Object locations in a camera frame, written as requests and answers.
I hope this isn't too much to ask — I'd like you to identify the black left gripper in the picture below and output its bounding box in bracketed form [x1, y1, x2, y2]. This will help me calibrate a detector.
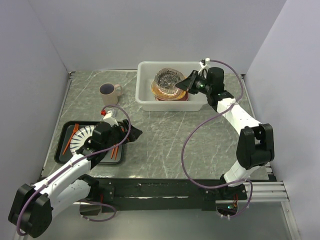
[102, 118, 142, 151]

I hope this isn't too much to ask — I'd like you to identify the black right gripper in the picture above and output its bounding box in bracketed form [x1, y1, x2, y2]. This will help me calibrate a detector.
[176, 70, 213, 96]

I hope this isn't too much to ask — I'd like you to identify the woven bamboo plate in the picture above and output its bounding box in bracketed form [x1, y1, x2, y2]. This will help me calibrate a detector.
[150, 81, 187, 101]

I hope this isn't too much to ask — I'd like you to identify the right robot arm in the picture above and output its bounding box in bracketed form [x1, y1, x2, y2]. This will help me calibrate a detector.
[175, 67, 275, 199]

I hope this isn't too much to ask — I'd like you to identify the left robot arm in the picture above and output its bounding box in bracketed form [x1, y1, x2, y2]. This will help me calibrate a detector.
[8, 119, 143, 238]

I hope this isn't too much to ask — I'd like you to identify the white plastic bin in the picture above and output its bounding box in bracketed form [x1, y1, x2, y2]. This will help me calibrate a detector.
[135, 61, 207, 112]

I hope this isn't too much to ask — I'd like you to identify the orange chopstick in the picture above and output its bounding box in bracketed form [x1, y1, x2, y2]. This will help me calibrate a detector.
[112, 147, 120, 160]
[110, 146, 119, 160]

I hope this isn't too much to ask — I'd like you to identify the white blue striped plate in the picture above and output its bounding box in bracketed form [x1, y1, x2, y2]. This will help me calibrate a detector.
[69, 125, 96, 155]

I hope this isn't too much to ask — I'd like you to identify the beige ceramic mug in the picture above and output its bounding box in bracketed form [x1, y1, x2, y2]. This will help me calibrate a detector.
[99, 83, 123, 106]

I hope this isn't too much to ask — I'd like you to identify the black serving tray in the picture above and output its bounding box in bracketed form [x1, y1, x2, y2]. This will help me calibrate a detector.
[54, 120, 126, 166]

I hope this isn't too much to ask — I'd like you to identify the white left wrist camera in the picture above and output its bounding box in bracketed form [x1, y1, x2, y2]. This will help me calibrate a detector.
[102, 110, 119, 127]

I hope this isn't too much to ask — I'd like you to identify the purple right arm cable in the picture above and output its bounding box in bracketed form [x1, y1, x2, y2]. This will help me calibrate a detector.
[181, 59, 253, 221]

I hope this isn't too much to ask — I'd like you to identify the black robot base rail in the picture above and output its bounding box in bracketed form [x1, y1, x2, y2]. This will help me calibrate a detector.
[82, 177, 248, 212]

